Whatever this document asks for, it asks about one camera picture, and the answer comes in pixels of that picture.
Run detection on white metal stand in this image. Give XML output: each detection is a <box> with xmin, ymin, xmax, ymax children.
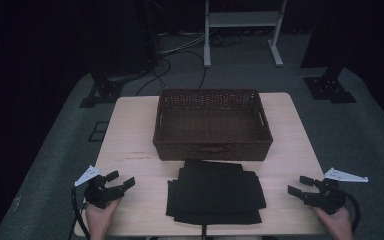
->
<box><xmin>203</xmin><ymin>0</ymin><xmax>288</xmax><ymax>68</ymax></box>

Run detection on white floor cables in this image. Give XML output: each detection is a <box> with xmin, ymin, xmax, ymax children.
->
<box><xmin>157</xmin><ymin>30</ymin><xmax>208</xmax><ymax>57</ymax></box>

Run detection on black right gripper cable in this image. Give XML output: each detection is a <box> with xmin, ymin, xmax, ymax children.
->
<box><xmin>344</xmin><ymin>190</ymin><xmax>362</xmax><ymax>235</ymax></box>

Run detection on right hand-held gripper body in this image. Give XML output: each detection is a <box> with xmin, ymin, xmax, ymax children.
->
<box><xmin>301</xmin><ymin>167</ymin><xmax>369</xmax><ymax>216</ymax></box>

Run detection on person's left hand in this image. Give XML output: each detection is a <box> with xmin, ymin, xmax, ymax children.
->
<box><xmin>85</xmin><ymin>198</ymin><xmax>121</xmax><ymax>240</ymax></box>

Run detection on person's right hand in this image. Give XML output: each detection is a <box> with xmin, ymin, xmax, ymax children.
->
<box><xmin>311</xmin><ymin>206</ymin><xmax>354</xmax><ymax>240</ymax></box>

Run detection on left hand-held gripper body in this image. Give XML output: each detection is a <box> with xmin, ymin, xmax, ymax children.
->
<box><xmin>74</xmin><ymin>165</ymin><xmax>125</xmax><ymax>210</ymax></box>

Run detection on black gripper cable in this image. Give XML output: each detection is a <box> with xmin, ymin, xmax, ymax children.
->
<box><xmin>67</xmin><ymin>185</ymin><xmax>92</xmax><ymax>240</ymax></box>
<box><xmin>344</xmin><ymin>190</ymin><xmax>362</xmax><ymax>235</ymax></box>

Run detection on black stand base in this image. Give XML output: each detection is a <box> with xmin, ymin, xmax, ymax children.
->
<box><xmin>78</xmin><ymin>73</ymin><xmax>125</xmax><ymax>109</ymax></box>
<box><xmin>302</xmin><ymin>65</ymin><xmax>358</xmax><ymax>105</ymax></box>

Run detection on black floor cable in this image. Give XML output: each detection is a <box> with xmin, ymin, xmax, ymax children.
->
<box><xmin>134</xmin><ymin>49</ymin><xmax>208</xmax><ymax>98</ymax></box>

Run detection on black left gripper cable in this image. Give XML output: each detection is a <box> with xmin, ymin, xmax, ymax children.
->
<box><xmin>67</xmin><ymin>185</ymin><xmax>92</xmax><ymax>240</ymax></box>

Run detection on brown wicker basket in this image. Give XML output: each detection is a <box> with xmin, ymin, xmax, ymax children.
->
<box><xmin>152</xmin><ymin>87</ymin><xmax>274</xmax><ymax>162</ymax></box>

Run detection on black cloth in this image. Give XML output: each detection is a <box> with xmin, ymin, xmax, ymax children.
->
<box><xmin>165</xmin><ymin>158</ymin><xmax>267</xmax><ymax>226</ymax></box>

